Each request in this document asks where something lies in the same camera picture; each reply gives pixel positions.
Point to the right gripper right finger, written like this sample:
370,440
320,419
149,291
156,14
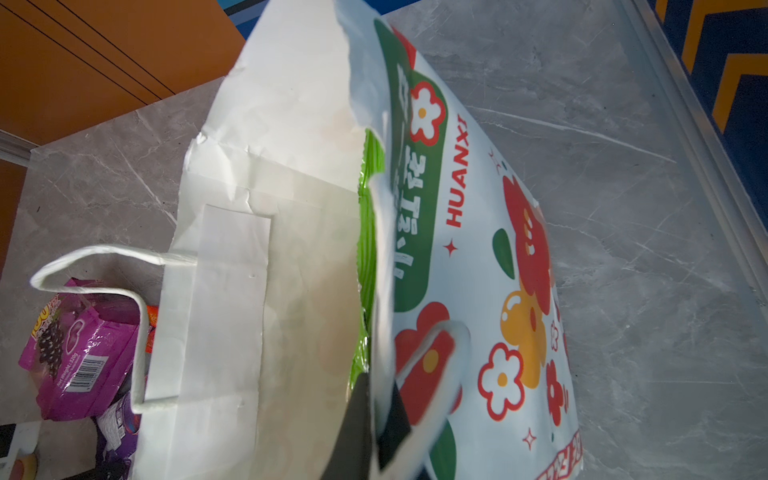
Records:
396,429

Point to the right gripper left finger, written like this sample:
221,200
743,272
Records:
351,456

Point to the white paper bag with flowers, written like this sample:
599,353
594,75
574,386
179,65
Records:
259,309

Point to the purple snack bag white label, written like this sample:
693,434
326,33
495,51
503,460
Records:
117,438

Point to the large green chips bag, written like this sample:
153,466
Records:
373,162

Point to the purple grape candy bag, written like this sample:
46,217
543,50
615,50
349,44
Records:
80,352

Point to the red snack packet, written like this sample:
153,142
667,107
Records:
153,312

